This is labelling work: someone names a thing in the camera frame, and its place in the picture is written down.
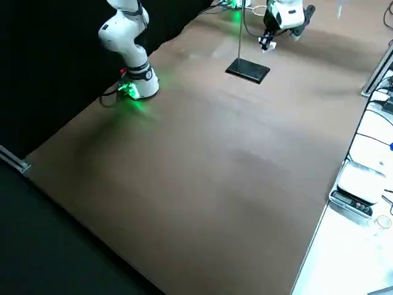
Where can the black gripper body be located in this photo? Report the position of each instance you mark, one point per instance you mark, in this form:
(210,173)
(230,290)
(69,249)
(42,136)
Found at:
(270,20)

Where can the silver digital scale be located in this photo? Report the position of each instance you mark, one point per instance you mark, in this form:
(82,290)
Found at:
(359,181)

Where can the small glass beaker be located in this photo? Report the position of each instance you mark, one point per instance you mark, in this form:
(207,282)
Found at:
(383,222)

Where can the white side table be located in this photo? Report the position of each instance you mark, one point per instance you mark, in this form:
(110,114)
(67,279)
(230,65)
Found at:
(337,261)

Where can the aluminium frame rail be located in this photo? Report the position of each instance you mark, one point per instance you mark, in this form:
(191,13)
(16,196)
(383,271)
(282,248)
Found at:
(376,72)
(15,161)

